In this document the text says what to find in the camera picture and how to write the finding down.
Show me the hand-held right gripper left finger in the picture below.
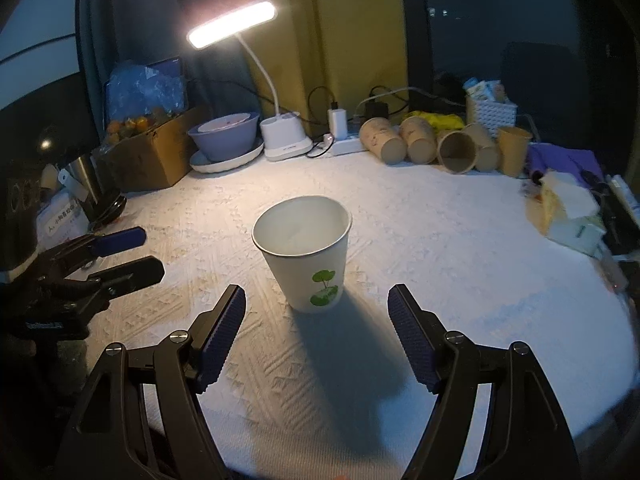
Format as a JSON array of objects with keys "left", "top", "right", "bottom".
[{"left": 55, "top": 284, "right": 247, "bottom": 480}]

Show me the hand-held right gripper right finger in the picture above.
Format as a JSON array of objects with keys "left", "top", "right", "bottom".
[{"left": 388, "top": 283, "right": 584, "bottom": 480}]

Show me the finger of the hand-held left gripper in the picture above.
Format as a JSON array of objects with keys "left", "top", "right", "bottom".
[
  {"left": 86, "top": 255, "right": 166, "bottom": 298},
  {"left": 44, "top": 226, "right": 147, "bottom": 274}
]

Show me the white cup with green leaf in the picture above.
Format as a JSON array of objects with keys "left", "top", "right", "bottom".
[{"left": 252, "top": 195, "right": 354, "bottom": 315}]

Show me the steel cup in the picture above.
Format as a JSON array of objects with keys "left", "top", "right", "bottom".
[{"left": 65, "top": 152, "right": 109, "bottom": 222}]

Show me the brown paper cup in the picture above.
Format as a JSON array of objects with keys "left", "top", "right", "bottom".
[
  {"left": 358, "top": 117, "right": 409, "bottom": 165},
  {"left": 435, "top": 129, "right": 477, "bottom": 175},
  {"left": 462, "top": 123, "right": 501, "bottom": 171},
  {"left": 496, "top": 126, "right": 534, "bottom": 178},
  {"left": 399, "top": 116, "right": 439, "bottom": 165}
]

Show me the white paper card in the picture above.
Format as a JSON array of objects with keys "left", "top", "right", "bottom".
[{"left": 39, "top": 199, "right": 92, "bottom": 242}]

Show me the cardboard box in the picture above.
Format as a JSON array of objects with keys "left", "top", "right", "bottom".
[{"left": 94, "top": 105, "right": 212, "bottom": 190}]

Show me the white textured tablecloth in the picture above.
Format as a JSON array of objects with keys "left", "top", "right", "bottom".
[{"left": 40, "top": 149, "right": 632, "bottom": 477}]

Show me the white plate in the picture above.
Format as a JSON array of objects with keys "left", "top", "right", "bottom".
[{"left": 188, "top": 137, "right": 265, "bottom": 174}]

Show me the purple bowl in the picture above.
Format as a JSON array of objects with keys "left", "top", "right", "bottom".
[{"left": 187, "top": 112, "right": 261, "bottom": 164}]

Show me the blue plastic bag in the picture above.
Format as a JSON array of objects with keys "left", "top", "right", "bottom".
[{"left": 104, "top": 57, "right": 189, "bottom": 127}]

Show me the white desk lamp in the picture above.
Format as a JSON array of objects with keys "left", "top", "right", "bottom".
[{"left": 187, "top": 0, "right": 314, "bottom": 162}]

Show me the tissue pack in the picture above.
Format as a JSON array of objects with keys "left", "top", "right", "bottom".
[{"left": 524, "top": 170, "right": 607, "bottom": 258}]

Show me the white power strip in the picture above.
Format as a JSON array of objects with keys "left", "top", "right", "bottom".
[{"left": 330, "top": 135, "right": 364, "bottom": 157}]

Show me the yellow plastic bag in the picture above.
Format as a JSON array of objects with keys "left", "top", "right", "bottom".
[{"left": 410, "top": 110, "right": 466, "bottom": 131}]

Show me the dark grey curtain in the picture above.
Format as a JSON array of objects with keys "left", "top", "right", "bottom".
[{"left": 75, "top": 0, "right": 263, "bottom": 116}]

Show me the white charger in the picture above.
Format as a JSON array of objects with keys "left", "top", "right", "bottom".
[{"left": 327, "top": 104, "right": 349, "bottom": 140}]

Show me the purple cloth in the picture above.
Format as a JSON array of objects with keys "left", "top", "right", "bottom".
[{"left": 526, "top": 142, "right": 607, "bottom": 187}]

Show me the white woven basket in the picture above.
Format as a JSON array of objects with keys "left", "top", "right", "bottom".
[{"left": 465, "top": 92, "right": 519, "bottom": 129}]

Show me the black cable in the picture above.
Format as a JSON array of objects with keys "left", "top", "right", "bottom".
[{"left": 300, "top": 85, "right": 337, "bottom": 158}]

